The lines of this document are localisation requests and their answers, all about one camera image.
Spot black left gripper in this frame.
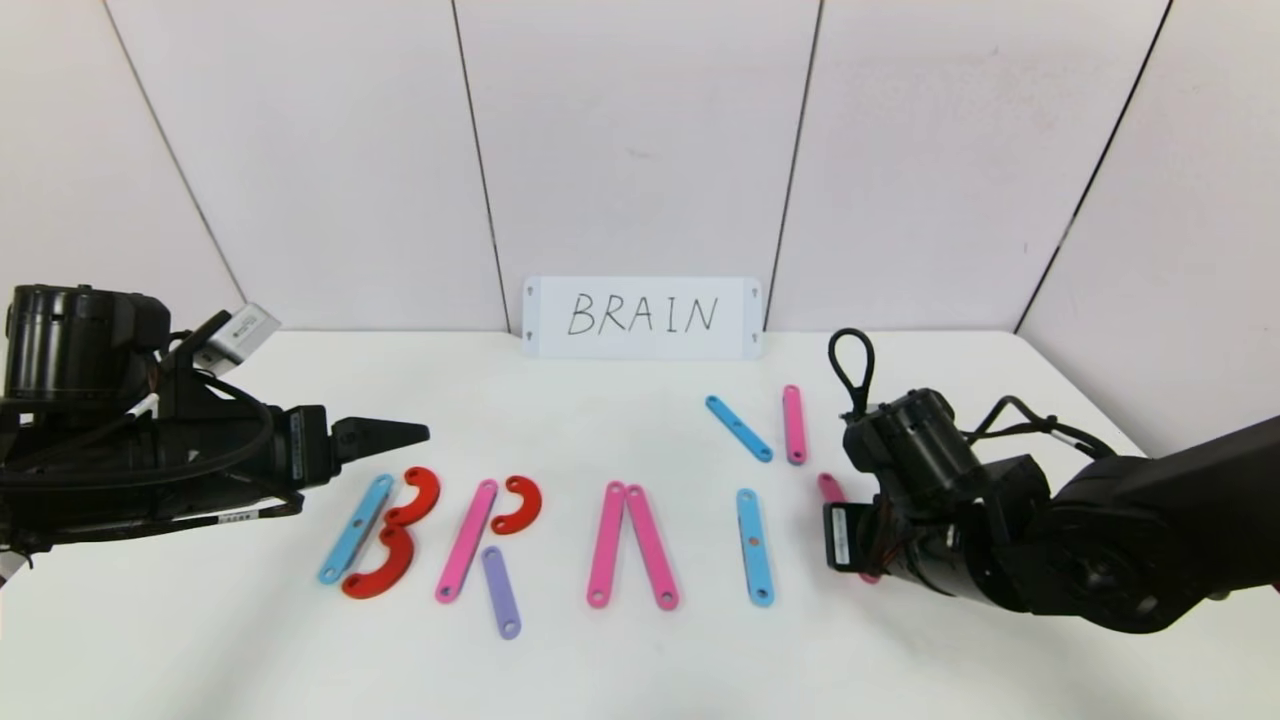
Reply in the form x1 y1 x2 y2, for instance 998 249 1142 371
220 405 431 492

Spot pink strip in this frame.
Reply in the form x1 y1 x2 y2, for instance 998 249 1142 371
818 473 883 586
625 484 680 612
435 479 499 605
782 384 807 467
586 481 627 610

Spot small red arc piece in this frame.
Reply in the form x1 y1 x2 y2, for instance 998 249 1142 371
490 475 543 536

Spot short purple strip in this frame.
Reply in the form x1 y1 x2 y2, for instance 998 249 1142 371
481 545 523 641

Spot blue strip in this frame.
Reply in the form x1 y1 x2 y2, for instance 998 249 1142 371
705 395 774 464
318 475 395 586
736 488 775 608

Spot white BRAIN sign card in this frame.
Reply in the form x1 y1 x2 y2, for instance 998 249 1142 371
522 277 763 361

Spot large red arc piece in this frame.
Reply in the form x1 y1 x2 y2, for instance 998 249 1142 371
341 526 416 601
385 467 441 529

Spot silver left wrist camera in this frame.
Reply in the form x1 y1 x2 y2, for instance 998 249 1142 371
193 303 282 376

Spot black left camera bracket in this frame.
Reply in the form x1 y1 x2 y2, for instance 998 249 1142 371
155 310 271 451

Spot black right camera cable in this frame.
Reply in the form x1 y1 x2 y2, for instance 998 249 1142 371
828 328 877 421

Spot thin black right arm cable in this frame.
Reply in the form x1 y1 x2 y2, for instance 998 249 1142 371
965 395 1146 463

